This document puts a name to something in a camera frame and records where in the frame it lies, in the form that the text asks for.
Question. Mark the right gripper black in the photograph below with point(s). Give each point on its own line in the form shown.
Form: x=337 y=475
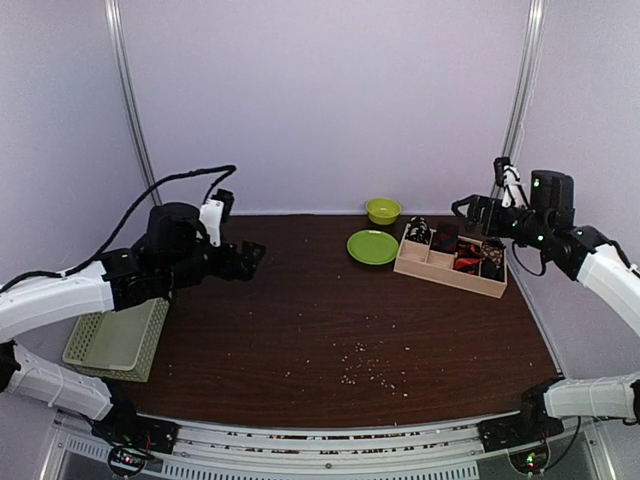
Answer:
x=475 y=208

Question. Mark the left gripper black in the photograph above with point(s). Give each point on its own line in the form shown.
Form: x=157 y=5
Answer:
x=230 y=272

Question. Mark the red navy striped tie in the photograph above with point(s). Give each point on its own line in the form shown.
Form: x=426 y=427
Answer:
x=468 y=258

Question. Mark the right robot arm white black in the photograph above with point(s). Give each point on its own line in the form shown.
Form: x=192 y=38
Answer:
x=600 y=265

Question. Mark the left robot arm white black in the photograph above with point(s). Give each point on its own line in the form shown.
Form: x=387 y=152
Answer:
x=104 y=285

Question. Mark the red navy rolled tie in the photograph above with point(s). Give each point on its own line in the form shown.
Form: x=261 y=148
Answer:
x=445 y=238

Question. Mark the brown patterned rolled tie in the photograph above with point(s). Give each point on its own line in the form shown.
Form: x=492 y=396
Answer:
x=492 y=259

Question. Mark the black white patterned rolled tie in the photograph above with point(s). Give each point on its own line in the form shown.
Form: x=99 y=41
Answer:
x=418 y=231

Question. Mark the wooden compartment box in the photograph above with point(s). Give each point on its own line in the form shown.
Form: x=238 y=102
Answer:
x=420 y=261

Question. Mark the green bowl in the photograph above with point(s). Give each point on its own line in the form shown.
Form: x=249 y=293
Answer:
x=383 y=211

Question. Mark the green plate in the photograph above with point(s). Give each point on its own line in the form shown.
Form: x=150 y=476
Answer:
x=372 y=247

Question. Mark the pale green perforated basket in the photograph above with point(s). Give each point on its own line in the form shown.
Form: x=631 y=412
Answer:
x=117 y=345

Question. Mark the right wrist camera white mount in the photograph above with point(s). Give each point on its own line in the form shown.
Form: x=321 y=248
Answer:
x=508 y=179

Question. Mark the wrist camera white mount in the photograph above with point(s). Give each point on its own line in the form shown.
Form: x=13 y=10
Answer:
x=214 y=211
x=508 y=179

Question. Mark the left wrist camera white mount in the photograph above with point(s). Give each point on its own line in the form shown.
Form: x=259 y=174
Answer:
x=214 y=211

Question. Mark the right aluminium frame post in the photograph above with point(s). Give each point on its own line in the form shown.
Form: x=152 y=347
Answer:
x=526 y=79

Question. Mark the aluminium frame post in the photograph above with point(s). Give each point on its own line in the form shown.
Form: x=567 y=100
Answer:
x=118 y=41
x=526 y=79

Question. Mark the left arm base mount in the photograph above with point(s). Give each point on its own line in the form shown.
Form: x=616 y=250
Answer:
x=124 y=426

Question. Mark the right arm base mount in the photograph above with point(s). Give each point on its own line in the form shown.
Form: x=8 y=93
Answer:
x=529 y=425

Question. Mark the left aluminium frame post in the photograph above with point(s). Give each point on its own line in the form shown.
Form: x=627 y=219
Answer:
x=118 y=41

